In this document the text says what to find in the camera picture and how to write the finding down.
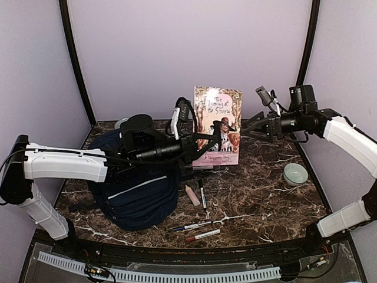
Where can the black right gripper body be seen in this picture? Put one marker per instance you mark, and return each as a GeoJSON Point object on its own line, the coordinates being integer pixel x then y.
{"type": "Point", "coordinates": [278, 129]}

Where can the green bowl back left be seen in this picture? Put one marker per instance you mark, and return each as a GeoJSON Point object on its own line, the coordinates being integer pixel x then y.
{"type": "Point", "coordinates": [119, 122]}

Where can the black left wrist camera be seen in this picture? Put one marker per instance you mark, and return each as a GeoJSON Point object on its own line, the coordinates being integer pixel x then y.
{"type": "Point", "coordinates": [135, 133]}

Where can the black capped white marker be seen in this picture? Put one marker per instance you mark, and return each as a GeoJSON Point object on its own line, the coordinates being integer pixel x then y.
{"type": "Point", "coordinates": [203, 198]}

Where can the green bowl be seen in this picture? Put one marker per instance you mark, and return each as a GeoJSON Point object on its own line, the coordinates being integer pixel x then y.
{"type": "Point", "coordinates": [119, 122]}
{"type": "Point", "coordinates": [295, 174]}

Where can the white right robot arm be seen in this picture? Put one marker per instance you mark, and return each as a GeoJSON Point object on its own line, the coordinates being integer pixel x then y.
{"type": "Point", "coordinates": [338, 130]}

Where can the green bowl right side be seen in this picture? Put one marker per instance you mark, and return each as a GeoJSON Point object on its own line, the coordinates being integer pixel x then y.
{"type": "Point", "coordinates": [295, 174]}

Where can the red capped white marker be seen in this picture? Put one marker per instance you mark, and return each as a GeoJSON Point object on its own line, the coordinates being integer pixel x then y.
{"type": "Point", "coordinates": [203, 235]}

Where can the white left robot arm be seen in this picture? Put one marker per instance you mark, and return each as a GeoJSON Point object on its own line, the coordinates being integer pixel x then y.
{"type": "Point", "coordinates": [105, 161]}

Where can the navy blue student backpack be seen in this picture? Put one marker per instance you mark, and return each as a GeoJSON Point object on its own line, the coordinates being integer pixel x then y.
{"type": "Point", "coordinates": [144, 198]}

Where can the pink Shakespeare paperback book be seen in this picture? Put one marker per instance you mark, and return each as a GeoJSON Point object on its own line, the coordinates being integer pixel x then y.
{"type": "Point", "coordinates": [218, 110]}

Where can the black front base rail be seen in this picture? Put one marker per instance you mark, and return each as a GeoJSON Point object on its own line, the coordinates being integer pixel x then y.
{"type": "Point", "coordinates": [158, 246]}

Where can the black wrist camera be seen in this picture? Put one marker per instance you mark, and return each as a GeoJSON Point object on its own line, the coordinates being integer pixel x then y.
{"type": "Point", "coordinates": [301, 95]}
{"type": "Point", "coordinates": [135, 133]}

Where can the grey slotted cable duct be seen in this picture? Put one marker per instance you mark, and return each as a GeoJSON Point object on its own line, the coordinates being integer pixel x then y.
{"type": "Point", "coordinates": [159, 273]}

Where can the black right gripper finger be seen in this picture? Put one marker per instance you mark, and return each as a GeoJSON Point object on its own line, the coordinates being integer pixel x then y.
{"type": "Point", "coordinates": [255, 133]}
{"type": "Point", "coordinates": [256, 119]}

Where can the blue capped white marker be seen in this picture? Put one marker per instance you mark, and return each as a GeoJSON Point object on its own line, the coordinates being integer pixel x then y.
{"type": "Point", "coordinates": [191, 226]}

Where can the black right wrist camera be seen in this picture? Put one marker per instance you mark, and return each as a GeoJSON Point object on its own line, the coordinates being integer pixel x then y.
{"type": "Point", "coordinates": [301, 95]}

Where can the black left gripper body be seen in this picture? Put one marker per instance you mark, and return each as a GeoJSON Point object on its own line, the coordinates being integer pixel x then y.
{"type": "Point", "coordinates": [185, 154]}

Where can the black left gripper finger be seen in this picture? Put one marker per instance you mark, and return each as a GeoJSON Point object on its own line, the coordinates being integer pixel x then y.
{"type": "Point", "coordinates": [215, 137]}
{"type": "Point", "coordinates": [207, 148]}

